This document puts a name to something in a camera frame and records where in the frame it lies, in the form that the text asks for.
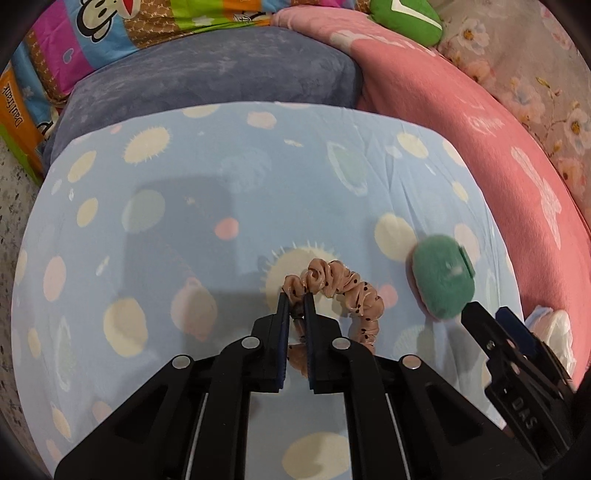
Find white plastic bag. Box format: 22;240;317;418
526;306;576;371

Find pale floral cloth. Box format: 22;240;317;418
429;0;591;205

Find peach dotted scrunchie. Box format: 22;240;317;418
281;258;385;382

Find green cushion with white mark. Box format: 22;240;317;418
369;0;443;47

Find colourful cartoon printed quilt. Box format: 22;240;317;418
0;0;371;182

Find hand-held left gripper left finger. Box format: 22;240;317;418
54;292;291;480

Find teal green plush pouch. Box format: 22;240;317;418
412;234;476;320

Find blue dotted bed sheet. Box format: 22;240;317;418
11;102;532;480

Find grey-blue velvet cushion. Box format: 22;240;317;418
41;25;363;167

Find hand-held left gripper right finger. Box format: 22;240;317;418
302;292;542;480

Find pink blanket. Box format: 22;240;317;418
272;7;591;371

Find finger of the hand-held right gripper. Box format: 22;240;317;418
461;302;514;371
496;306;556;366

